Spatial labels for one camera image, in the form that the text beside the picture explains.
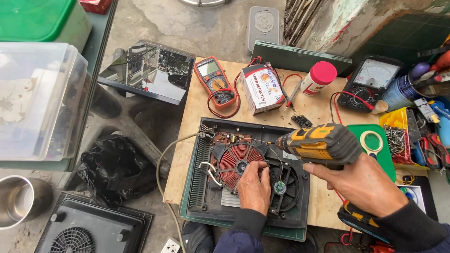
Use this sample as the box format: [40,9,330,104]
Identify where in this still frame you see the black cooling fan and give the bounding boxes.
[269,164,300,216]

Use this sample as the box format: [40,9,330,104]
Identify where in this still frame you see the black glass cooktop panel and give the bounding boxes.
[97,39,198,105]

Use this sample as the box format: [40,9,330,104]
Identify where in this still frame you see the dark glass side table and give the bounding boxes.
[0,0,119,173]

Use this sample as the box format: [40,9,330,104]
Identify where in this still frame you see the bundle of rusty rods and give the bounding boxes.
[283,0,323,47]

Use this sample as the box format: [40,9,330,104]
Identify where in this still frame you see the white box in black tray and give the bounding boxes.
[397,175,439,223]

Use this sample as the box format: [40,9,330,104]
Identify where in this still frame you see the red multimeter lead cable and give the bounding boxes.
[207,56,263,119]

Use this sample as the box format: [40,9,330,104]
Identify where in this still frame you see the pile of steel screws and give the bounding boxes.
[383,125,406,157]

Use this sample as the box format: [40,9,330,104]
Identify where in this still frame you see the yellow parts bin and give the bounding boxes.
[379,107,428,166]

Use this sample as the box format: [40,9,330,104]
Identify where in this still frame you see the white power socket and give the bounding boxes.
[160,237,182,253]

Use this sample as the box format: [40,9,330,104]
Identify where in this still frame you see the white cardboard box red print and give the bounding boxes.
[240,63,286,116]

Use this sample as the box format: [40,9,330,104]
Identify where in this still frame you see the small cream roll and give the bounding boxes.
[371,100,389,115]

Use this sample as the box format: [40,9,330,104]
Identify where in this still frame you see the black analog multimeter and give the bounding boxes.
[337,56,404,114]

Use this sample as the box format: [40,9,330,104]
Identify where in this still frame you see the red handled pliers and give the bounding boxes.
[419,133,450,171]

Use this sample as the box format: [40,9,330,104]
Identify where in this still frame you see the blue spray can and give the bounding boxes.
[381,74,422,112]

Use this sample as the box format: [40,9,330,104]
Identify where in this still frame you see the grey power cord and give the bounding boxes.
[156,131,216,253]

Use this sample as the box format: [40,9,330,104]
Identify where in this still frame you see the cream magnifying glass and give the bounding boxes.
[360,130,384,159]

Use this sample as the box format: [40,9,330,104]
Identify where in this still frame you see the red analog meter lead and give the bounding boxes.
[330,91,375,124]

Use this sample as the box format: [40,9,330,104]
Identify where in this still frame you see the stainless steel pot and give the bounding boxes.
[0,175,54,231]

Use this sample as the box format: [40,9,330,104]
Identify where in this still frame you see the dark green board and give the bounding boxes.
[250,40,353,76]

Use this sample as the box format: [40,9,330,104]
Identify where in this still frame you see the person's right hand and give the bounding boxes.
[303,153,409,218]

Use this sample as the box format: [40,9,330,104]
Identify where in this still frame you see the blue hand tool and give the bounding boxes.
[428,100,450,149]

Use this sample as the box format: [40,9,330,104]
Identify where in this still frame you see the red black test probes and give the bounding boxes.
[282,78,304,114]

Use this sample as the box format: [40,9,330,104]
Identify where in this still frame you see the orange digital multimeter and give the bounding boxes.
[194,56,237,110]

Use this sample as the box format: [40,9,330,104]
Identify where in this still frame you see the black open induction cooker base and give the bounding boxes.
[186,117,311,230]

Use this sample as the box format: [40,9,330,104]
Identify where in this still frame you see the person's left hand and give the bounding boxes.
[237,161,271,216]

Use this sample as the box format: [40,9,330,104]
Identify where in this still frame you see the white bottle pink cap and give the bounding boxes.
[299,61,338,97]

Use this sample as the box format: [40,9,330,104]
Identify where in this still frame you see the aluminium heat sink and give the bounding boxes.
[220,186,243,208]

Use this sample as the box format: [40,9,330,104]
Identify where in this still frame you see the metal ring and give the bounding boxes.
[177,0,231,8]

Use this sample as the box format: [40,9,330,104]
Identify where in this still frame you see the container with green lid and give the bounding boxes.
[0,0,93,54]

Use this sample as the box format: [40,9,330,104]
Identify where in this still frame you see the black cooker housing with grille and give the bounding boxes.
[34,191,154,253]

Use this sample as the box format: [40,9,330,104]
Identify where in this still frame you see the copper induction coil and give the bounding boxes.
[215,142,269,194]

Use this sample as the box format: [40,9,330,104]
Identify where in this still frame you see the green plastic tray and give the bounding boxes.
[347,123,397,182]

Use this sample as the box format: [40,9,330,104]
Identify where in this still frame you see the person's black shoe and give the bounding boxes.
[181,221,216,253]

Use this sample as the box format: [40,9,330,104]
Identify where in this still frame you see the cup of assorted tools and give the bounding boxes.
[408,33,450,100]

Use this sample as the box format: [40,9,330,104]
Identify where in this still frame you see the yellow black cordless drill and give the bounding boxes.
[266,123,391,244]

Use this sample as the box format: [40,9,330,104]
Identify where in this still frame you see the black plastic bag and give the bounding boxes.
[77,134,159,208]

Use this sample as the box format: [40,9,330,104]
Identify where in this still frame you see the clear plastic storage box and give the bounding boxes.
[0,42,89,162]

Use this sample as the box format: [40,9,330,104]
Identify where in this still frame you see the grey plastic case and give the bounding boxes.
[246,6,280,54]

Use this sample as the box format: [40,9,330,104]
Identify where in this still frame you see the brown circuit board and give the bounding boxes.
[210,131,254,149]

